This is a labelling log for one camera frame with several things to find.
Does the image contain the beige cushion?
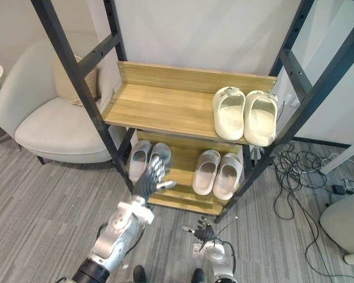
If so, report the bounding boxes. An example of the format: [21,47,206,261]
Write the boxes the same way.
[53,54,103,107]

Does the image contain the tangled black floor cables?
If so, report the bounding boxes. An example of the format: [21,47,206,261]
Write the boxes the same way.
[271,140,354,279]

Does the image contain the white furniture leg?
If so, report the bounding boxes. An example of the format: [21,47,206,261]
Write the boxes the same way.
[318,136,354,175]

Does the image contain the robot right dark foot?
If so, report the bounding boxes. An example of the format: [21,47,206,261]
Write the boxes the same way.
[192,268,206,283]

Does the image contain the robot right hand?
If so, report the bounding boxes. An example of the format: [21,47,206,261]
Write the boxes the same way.
[182,216,218,244]

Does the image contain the white upholstered armchair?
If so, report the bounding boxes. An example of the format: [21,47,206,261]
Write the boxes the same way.
[0,30,128,166]

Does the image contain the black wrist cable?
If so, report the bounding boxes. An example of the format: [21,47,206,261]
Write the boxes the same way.
[214,216,240,271]

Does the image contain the narrow wooden shelf board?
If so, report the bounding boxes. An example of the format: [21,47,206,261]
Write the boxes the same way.
[129,129,244,216]

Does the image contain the cream foam slipper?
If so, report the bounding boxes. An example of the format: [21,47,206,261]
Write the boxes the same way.
[243,90,278,147]
[211,86,247,140]

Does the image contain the robot dark foot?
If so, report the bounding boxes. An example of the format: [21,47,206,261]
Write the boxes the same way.
[192,268,206,283]
[133,265,147,283]

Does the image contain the robot left dark foot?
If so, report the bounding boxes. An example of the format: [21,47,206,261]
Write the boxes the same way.
[133,265,147,283]

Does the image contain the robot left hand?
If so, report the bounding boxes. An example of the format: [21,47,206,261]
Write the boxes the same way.
[133,152,177,205]

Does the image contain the light grey foam slipper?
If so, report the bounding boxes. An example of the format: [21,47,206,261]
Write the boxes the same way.
[192,149,222,196]
[127,140,153,182]
[147,143,173,177]
[212,153,244,201]

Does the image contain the white rounded chair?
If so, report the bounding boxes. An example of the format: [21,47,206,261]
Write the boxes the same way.
[319,191,354,265]

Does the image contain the wide wooden shelf board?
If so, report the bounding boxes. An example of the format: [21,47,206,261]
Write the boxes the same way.
[101,61,280,146]

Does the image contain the black metal rack frame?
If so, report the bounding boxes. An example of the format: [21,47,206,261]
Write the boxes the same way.
[31,0,354,224]

